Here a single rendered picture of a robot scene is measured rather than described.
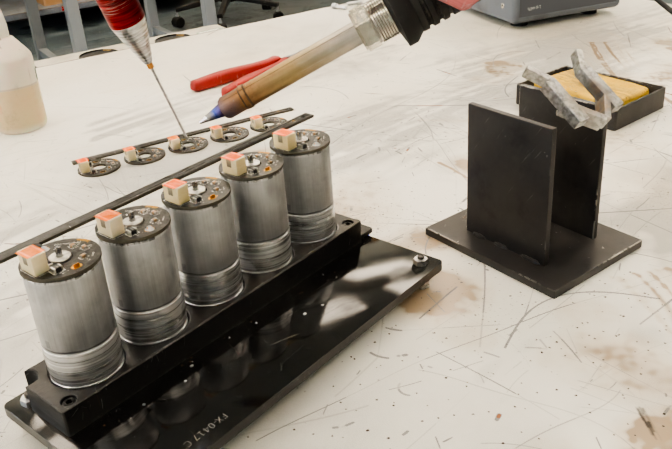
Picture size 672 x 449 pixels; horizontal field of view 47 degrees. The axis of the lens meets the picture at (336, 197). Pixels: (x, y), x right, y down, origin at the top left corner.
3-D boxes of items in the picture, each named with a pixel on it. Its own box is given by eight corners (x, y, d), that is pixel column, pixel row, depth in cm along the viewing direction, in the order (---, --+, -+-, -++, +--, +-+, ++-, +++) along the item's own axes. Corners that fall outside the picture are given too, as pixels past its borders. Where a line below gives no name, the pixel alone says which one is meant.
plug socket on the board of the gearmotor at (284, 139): (301, 145, 31) (300, 129, 31) (286, 152, 31) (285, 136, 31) (286, 141, 32) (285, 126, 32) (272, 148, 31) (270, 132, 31)
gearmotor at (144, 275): (204, 338, 29) (184, 214, 26) (151, 373, 27) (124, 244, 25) (162, 316, 30) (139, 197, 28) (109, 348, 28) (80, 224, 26)
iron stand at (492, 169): (504, 342, 35) (634, 228, 27) (395, 193, 38) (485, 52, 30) (588, 291, 38) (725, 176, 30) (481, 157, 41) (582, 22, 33)
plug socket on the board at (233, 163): (252, 169, 30) (250, 153, 29) (235, 178, 29) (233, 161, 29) (237, 165, 30) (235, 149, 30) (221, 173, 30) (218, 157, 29)
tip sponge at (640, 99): (664, 107, 50) (667, 84, 49) (614, 131, 47) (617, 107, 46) (565, 83, 55) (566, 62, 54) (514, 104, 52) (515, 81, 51)
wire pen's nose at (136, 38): (124, 70, 24) (102, 28, 23) (148, 49, 25) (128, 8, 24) (148, 75, 23) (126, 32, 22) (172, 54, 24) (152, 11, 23)
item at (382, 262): (316, 237, 37) (314, 216, 37) (443, 282, 33) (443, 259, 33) (9, 430, 27) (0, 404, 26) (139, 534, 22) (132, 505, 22)
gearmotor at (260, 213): (306, 271, 32) (295, 157, 30) (265, 298, 31) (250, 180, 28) (264, 254, 34) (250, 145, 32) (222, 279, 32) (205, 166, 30)
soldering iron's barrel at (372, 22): (234, 136, 26) (404, 40, 25) (208, 98, 25) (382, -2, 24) (234, 120, 27) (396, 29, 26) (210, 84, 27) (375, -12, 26)
